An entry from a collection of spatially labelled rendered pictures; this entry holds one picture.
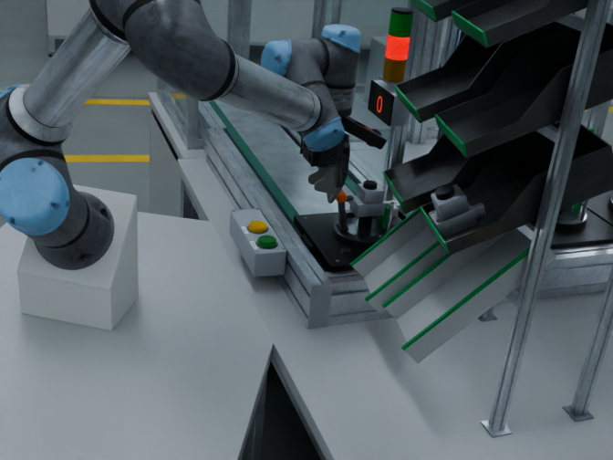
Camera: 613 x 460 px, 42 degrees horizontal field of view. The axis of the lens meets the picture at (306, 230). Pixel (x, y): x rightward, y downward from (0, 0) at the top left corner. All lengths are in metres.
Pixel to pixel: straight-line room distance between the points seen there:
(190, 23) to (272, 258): 0.68
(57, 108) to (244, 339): 0.56
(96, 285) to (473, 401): 0.73
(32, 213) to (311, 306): 0.56
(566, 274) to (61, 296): 1.07
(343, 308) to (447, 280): 0.28
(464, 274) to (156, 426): 0.58
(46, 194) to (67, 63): 0.22
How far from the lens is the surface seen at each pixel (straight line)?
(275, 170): 2.19
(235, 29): 2.62
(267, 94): 1.28
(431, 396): 1.49
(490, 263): 1.39
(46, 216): 1.39
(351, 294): 1.61
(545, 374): 1.63
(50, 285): 1.60
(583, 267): 1.90
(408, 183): 1.44
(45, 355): 1.55
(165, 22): 1.13
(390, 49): 1.83
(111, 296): 1.56
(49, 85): 1.37
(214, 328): 1.61
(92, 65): 1.31
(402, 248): 1.53
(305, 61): 1.49
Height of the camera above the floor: 1.75
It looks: 27 degrees down
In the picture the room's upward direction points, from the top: 5 degrees clockwise
